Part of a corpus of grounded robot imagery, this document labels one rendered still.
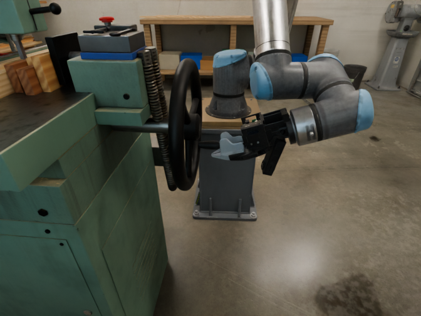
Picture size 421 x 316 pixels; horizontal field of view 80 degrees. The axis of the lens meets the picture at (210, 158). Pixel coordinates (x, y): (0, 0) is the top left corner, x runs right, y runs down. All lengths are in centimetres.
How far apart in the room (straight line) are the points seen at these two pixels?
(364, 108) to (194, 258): 99
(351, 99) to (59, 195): 60
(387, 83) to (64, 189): 412
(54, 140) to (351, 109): 56
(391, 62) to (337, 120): 363
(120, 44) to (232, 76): 71
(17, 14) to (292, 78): 56
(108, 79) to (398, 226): 161
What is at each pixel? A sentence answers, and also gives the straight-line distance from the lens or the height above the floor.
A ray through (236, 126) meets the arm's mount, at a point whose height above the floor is 57.
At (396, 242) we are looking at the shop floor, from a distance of 166.
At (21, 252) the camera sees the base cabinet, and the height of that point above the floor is 62.
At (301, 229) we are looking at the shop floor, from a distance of 149.
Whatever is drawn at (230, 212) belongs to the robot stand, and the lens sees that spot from 146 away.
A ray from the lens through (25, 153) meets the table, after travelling 42.
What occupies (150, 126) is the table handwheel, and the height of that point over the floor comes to 81.
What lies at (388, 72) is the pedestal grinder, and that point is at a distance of 424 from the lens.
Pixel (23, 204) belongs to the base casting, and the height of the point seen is 75.
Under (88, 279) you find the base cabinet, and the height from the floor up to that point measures 54.
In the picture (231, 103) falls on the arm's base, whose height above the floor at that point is 65.
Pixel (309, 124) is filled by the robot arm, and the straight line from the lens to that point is 60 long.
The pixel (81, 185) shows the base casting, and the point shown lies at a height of 76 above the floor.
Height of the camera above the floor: 106
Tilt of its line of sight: 33 degrees down
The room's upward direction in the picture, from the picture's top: straight up
